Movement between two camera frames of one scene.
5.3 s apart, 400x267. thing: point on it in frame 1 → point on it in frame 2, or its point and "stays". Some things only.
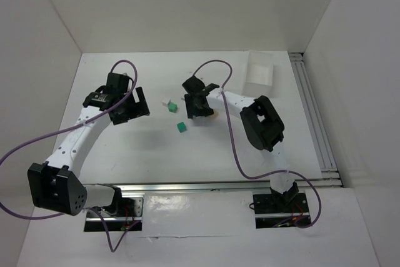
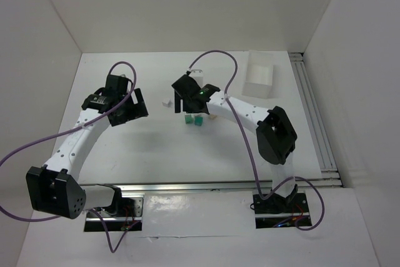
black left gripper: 130,110 stays
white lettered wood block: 166,102 stays
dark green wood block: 182,127 → 198,120
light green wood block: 172,107 → 189,119
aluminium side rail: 331,176 stays
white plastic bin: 259,77 stays
